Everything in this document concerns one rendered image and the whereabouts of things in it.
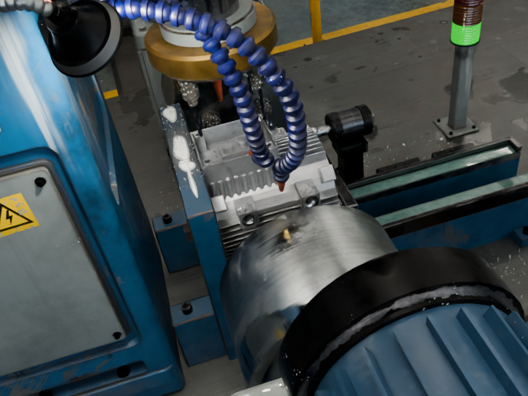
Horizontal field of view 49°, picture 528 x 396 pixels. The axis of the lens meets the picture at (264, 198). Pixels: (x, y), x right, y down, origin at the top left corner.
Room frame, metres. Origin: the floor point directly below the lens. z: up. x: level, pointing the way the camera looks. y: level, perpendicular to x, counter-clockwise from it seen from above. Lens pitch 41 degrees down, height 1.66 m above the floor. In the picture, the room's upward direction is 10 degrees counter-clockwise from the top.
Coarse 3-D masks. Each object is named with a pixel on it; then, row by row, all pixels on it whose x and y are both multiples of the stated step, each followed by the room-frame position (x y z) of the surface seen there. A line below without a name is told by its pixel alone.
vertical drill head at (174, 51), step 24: (192, 0) 0.71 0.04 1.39; (216, 0) 0.71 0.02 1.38; (240, 0) 0.76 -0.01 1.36; (168, 24) 0.72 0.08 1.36; (240, 24) 0.70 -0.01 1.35; (264, 24) 0.72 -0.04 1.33; (168, 48) 0.70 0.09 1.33; (192, 48) 0.69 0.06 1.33; (168, 72) 0.68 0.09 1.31; (192, 72) 0.66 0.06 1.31; (216, 72) 0.66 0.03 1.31; (192, 96) 0.69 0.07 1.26
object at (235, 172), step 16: (208, 128) 0.79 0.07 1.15; (224, 128) 0.79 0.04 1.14; (240, 128) 0.80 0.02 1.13; (208, 144) 0.79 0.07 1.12; (224, 144) 0.78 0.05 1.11; (240, 144) 0.75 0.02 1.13; (272, 144) 0.72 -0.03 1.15; (208, 160) 0.71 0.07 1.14; (224, 160) 0.70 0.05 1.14; (240, 160) 0.70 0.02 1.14; (208, 176) 0.69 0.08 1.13; (224, 176) 0.70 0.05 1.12; (240, 176) 0.70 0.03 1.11; (256, 176) 0.70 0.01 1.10; (272, 176) 0.71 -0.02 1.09; (224, 192) 0.69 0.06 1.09; (240, 192) 0.70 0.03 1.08
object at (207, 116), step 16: (176, 80) 1.01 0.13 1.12; (176, 96) 0.97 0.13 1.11; (208, 96) 0.95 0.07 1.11; (224, 96) 0.96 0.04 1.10; (256, 96) 0.97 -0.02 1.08; (272, 96) 0.97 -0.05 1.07; (192, 112) 0.95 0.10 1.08; (208, 112) 0.95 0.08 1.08; (224, 112) 0.96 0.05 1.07; (272, 112) 0.97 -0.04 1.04; (192, 128) 0.95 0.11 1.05; (272, 128) 0.97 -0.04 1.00
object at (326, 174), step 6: (318, 168) 0.71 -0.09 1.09; (324, 168) 0.71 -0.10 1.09; (330, 168) 0.71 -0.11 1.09; (324, 174) 0.70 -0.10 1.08; (330, 174) 0.70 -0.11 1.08; (324, 180) 0.69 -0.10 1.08; (330, 180) 0.69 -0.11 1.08; (216, 198) 0.68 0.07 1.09; (222, 198) 0.68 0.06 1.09; (216, 204) 0.67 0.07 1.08; (222, 204) 0.67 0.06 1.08; (216, 210) 0.67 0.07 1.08; (222, 210) 0.67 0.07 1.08
